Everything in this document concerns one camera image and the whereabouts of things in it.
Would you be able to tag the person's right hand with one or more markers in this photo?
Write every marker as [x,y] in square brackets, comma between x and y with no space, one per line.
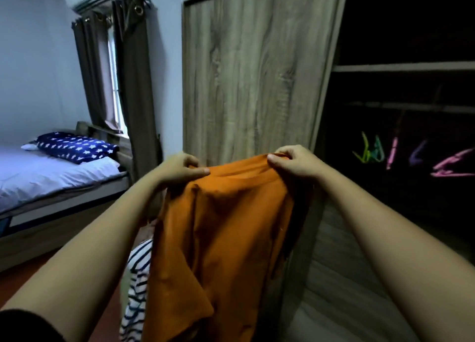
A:
[297,163]

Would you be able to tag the person's left hand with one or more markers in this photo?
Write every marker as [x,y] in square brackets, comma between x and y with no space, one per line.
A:
[182,171]

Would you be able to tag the lime green plastic hanger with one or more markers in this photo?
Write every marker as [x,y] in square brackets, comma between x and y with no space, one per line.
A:
[365,154]

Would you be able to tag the orange t-shirt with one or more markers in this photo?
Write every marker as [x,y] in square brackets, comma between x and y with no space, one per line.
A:
[222,241]

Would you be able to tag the teal green plastic hanger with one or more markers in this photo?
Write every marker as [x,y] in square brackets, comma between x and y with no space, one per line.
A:
[378,152]

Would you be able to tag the pink plastic hanger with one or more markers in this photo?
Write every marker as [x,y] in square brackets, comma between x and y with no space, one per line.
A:
[451,163]
[392,152]

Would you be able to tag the wooden wardrobe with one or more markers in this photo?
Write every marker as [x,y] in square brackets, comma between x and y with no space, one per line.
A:
[252,74]

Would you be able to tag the white striped shirt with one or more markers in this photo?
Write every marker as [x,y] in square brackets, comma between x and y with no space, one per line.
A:
[139,278]

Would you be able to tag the purple plastic hanger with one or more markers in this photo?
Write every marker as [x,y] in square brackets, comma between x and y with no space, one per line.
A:
[416,156]

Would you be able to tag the person's right forearm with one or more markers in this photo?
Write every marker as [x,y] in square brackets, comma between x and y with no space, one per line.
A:
[400,249]

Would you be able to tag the person's left forearm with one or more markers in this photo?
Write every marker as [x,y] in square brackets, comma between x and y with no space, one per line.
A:
[85,263]

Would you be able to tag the person's black sleeve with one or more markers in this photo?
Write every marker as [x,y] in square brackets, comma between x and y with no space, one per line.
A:
[26,327]

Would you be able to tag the grey brown curtain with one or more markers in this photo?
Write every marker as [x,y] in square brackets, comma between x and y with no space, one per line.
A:
[91,74]
[137,93]

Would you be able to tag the blue star print pillow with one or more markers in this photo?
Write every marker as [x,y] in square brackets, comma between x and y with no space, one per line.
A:
[74,147]

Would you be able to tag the window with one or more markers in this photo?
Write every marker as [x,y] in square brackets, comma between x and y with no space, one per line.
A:
[114,82]

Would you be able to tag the bed with white sheet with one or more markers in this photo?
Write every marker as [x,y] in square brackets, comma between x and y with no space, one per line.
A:
[44,174]

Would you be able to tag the white pillow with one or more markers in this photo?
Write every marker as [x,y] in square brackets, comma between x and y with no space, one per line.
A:
[29,147]

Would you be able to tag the thin metal rail support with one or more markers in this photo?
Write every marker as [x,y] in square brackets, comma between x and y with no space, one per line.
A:
[437,95]

